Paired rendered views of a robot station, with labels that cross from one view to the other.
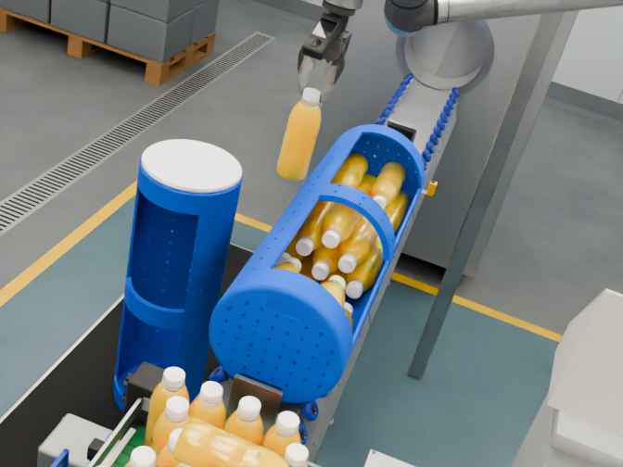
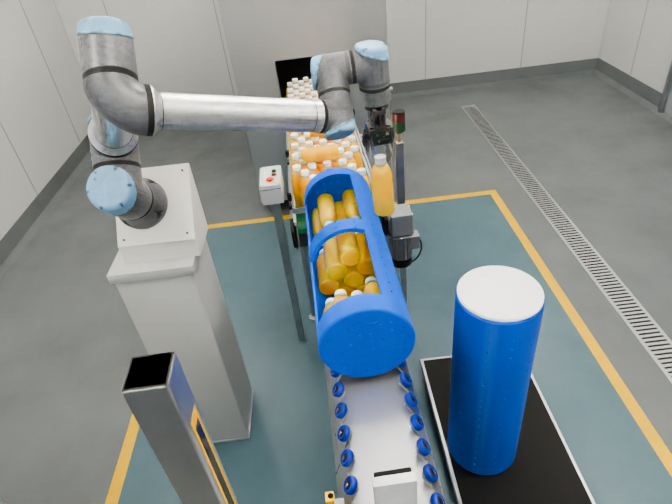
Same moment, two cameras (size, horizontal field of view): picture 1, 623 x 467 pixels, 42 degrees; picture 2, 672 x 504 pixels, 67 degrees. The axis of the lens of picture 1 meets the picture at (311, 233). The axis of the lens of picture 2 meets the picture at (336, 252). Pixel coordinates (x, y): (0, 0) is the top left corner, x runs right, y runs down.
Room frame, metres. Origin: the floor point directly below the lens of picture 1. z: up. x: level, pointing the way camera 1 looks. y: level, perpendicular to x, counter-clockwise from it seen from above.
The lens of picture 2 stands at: (3.10, -0.39, 2.18)
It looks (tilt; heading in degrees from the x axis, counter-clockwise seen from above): 36 degrees down; 169
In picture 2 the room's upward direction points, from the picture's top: 7 degrees counter-clockwise
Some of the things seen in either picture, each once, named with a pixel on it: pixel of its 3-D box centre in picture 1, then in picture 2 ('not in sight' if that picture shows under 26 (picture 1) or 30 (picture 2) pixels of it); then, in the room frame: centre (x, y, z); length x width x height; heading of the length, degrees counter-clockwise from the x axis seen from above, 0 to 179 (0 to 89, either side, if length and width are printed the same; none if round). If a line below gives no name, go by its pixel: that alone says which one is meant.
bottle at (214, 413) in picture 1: (203, 432); not in sight; (1.07, 0.10, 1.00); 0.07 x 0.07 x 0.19
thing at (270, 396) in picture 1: (254, 404); not in sight; (1.18, 0.02, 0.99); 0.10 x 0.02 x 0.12; 80
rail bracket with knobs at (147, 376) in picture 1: (150, 397); not in sight; (1.17, 0.23, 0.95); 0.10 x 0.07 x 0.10; 80
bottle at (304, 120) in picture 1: (300, 136); (382, 187); (1.68, 0.08, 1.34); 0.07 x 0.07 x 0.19
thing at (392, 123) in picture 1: (396, 145); (394, 493); (2.50, -0.20, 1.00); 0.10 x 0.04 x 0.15; 80
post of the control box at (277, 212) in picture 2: not in sight; (289, 274); (0.93, -0.23, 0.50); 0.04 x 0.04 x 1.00; 80
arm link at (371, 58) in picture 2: not in sight; (371, 65); (1.71, 0.05, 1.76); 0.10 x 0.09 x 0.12; 79
